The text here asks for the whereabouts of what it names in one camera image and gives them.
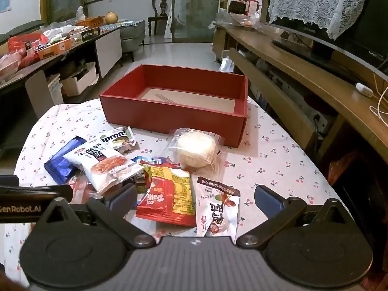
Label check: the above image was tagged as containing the blue white snack packet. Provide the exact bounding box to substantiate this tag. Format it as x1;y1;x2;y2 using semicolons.
132;156;173;166

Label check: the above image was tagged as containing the dark labelled box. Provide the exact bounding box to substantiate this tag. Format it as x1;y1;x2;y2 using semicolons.
74;27;100;44

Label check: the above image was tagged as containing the orange cardboard box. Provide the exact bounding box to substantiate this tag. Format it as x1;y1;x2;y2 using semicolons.
38;39;75;60

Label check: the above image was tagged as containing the orange plastic basket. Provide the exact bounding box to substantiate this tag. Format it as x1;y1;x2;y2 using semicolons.
74;16;105;28

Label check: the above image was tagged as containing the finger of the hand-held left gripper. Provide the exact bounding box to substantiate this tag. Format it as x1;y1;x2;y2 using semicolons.
32;184;74;203

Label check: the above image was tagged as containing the white lace cloth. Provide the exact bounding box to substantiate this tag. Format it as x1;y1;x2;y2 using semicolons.
268;0;372;40

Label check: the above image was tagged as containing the blue foil snack packet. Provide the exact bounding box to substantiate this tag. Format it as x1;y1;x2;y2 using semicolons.
44;136;88;185

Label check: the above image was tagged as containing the clear wrapped white bun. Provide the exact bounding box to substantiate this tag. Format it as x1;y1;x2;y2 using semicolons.
166;128;225;173

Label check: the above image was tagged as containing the red cardboard box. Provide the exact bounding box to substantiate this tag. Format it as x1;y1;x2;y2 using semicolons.
99;64;248;148

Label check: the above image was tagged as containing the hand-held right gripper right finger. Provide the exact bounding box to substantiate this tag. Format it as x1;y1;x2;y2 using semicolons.
236;184;354;247

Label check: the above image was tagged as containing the glass sliding door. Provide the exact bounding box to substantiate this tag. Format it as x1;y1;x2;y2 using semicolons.
171;0;223;43

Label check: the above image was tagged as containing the small dark snack packet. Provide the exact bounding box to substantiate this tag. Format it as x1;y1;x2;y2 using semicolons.
133;171;150;194

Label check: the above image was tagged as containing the white open storage box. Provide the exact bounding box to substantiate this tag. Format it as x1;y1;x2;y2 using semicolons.
62;62;100;96

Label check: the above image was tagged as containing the white cable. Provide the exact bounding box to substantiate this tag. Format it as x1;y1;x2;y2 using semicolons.
368;73;388;128

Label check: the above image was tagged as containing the black television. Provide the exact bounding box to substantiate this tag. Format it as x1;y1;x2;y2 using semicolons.
268;0;388;76

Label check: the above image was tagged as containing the white storage bin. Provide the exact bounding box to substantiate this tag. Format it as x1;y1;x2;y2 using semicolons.
45;73;64;106

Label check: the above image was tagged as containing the silver foil bag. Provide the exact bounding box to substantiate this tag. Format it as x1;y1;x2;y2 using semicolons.
219;50;235;73

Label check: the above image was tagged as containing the white red dates packet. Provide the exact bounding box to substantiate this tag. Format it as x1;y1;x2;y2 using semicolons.
195;176;241;238

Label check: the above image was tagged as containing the red plastic bag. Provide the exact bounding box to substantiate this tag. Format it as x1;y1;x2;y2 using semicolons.
8;33;49;67

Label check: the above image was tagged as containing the grey sofa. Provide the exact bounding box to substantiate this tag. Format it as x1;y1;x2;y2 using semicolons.
120;20;146;63

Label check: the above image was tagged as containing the red yellow snack packet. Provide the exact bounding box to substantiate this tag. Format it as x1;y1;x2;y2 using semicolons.
135;162;197;227

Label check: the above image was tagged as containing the white power adapter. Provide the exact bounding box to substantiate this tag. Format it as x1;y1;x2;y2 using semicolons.
355;82;373;98

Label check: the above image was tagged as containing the orange plastic bag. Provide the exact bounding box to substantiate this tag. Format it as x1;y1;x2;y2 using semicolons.
329;154;352;185

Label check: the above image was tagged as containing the clear plastic bag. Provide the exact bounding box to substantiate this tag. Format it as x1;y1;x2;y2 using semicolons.
212;9;267;29

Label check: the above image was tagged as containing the dark wooden chair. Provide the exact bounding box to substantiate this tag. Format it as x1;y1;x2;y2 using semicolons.
147;0;173;38

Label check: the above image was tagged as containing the white power strip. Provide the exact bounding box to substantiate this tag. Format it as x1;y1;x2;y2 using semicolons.
312;112;329;131

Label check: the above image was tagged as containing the dark white coffee table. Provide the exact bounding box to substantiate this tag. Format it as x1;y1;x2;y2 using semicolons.
0;27;123;97

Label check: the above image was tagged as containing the pink plastic bag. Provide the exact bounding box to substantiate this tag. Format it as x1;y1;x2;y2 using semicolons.
0;53;22;79

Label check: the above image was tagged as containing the wooden television stand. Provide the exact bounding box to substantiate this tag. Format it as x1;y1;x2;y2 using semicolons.
212;21;388;188

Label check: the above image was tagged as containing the white chips snack packet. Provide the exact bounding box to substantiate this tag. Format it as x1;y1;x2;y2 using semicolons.
63;141;144;194

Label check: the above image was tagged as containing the cherry print tablecloth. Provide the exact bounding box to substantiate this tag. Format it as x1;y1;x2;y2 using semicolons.
4;95;343;279

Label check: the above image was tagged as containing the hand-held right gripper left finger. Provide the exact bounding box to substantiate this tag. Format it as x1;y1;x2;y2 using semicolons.
36;183;156;247

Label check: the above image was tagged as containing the beige cardboard panel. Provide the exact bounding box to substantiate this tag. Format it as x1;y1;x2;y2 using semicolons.
25;70;55;119

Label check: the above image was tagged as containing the shelf rack with boxes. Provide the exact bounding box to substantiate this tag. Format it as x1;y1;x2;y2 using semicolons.
227;0;261;16

